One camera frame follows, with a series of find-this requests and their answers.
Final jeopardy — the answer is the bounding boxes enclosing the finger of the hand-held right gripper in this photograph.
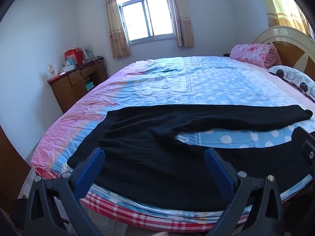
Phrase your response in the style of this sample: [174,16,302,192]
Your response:
[291,126,315,175]

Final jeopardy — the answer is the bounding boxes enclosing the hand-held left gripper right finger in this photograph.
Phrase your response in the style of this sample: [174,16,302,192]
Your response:
[205,148,285,236]

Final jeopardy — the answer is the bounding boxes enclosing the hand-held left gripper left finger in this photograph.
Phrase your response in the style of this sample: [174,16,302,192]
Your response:
[24,148,106,236]

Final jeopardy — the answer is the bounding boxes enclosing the black knit sweater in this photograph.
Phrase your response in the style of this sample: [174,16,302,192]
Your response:
[67,104,313,213]

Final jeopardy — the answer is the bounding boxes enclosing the red checked mattress pad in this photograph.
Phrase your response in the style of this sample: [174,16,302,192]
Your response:
[79,190,249,232]

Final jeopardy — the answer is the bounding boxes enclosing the white dotted pillow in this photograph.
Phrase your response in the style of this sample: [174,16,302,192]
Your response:
[266,65,315,102]

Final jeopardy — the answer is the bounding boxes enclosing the brown wooden door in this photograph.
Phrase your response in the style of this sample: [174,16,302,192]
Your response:
[0,126,32,215]

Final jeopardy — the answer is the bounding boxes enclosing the dark cloth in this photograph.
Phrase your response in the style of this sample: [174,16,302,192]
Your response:
[9,198,33,228]

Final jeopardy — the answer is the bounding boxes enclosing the brown wooden desk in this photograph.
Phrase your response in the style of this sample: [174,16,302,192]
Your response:
[47,56,109,114]

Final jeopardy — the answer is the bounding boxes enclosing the bed with blue pink sheet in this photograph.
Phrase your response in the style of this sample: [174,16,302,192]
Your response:
[31,55,315,220]

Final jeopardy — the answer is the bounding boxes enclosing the cream wooden headboard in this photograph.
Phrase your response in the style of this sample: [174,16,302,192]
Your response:
[253,26,315,79]

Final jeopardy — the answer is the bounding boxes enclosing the flat red box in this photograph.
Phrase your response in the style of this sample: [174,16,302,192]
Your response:
[47,74,67,83]

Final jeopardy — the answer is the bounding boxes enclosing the pink floral folded blanket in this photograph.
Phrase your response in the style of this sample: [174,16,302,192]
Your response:
[230,44,280,69]

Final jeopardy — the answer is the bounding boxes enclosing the white printed box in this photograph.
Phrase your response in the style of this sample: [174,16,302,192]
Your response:
[47,64,58,78]

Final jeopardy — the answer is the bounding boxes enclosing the red paper bag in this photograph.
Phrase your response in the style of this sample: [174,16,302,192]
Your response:
[64,47,83,65]

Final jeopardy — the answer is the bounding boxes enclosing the yellow sheer curtain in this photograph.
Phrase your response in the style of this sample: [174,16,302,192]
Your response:
[256,0,313,37]

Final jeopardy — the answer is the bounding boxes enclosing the beige patterned curtain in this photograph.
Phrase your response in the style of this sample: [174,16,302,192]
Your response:
[165,0,195,48]
[103,0,132,59]

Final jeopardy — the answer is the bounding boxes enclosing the window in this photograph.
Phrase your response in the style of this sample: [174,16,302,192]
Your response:
[114,0,179,46]

